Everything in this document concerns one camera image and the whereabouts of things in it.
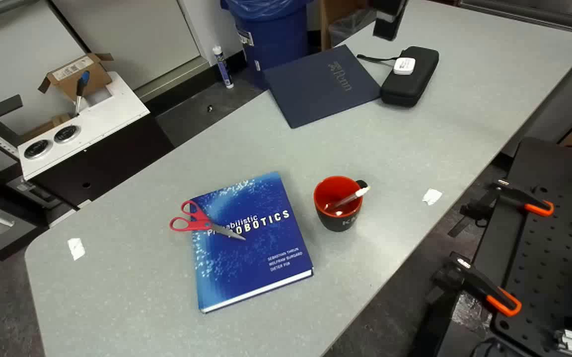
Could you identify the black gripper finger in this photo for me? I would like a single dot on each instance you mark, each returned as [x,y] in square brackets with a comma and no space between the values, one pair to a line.
[390,19]

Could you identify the white earbuds case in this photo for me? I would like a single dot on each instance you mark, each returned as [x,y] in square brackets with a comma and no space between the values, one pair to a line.
[403,66]

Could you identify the navy blue folder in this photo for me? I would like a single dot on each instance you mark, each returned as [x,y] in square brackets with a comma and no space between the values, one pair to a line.
[318,84]

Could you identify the blue trash bin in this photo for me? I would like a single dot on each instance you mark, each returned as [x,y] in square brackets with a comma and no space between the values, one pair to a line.
[268,33]

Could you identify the white marker with blue label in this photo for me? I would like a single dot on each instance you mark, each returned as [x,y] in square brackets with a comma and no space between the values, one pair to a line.
[223,66]

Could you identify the white paper scrap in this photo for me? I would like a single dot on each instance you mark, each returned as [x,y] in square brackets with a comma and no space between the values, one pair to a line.
[431,195]
[76,249]

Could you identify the red and black mug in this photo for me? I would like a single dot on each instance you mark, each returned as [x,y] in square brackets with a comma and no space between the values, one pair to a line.
[336,201]

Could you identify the blue robotics book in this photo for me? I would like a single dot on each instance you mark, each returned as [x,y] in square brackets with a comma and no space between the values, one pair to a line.
[252,241]

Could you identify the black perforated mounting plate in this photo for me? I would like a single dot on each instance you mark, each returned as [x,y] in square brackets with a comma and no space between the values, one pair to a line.
[537,251]

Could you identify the open cardboard box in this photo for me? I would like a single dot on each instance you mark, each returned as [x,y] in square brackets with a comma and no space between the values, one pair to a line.
[78,76]

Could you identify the white shelf with round holes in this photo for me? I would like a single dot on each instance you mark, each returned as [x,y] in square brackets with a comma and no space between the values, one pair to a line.
[80,126]

